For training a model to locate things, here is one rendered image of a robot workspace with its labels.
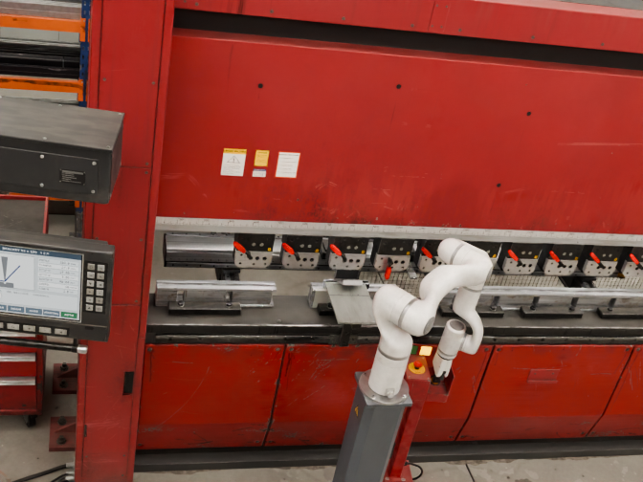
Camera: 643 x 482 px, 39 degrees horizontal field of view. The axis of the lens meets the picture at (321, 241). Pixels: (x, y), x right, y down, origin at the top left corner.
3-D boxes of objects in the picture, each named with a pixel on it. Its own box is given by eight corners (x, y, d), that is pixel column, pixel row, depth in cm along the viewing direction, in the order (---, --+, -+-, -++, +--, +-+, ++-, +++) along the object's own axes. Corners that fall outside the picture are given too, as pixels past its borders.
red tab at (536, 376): (527, 383, 428) (532, 372, 424) (526, 380, 429) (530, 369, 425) (556, 383, 431) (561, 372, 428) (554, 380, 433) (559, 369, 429)
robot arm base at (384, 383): (414, 404, 334) (426, 366, 324) (365, 405, 329) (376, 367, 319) (400, 369, 349) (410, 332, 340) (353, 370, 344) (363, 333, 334)
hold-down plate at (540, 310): (522, 317, 414) (524, 313, 413) (519, 311, 419) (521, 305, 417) (581, 318, 422) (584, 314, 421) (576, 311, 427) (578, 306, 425)
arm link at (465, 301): (500, 289, 364) (477, 349, 379) (463, 274, 367) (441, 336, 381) (498, 299, 357) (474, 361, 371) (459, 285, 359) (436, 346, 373)
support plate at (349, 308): (338, 324, 368) (338, 322, 367) (324, 285, 389) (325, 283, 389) (380, 324, 373) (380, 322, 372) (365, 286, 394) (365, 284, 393)
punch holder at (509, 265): (502, 273, 402) (513, 243, 393) (495, 262, 409) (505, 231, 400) (533, 273, 406) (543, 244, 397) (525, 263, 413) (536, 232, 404)
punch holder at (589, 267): (583, 275, 412) (594, 245, 403) (574, 264, 419) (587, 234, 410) (611, 275, 416) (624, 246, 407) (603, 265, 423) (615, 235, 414)
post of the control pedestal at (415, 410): (388, 477, 421) (415, 392, 392) (387, 469, 425) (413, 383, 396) (400, 478, 422) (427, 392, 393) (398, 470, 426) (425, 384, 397)
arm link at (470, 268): (381, 324, 322) (418, 347, 315) (386, 299, 314) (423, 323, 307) (459, 259, 353) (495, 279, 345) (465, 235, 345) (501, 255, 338)
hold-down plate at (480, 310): (441, 317, 404) (443, 312, 402) (437, 309, 408) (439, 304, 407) (502, 317, 412) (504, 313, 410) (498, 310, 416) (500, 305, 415)
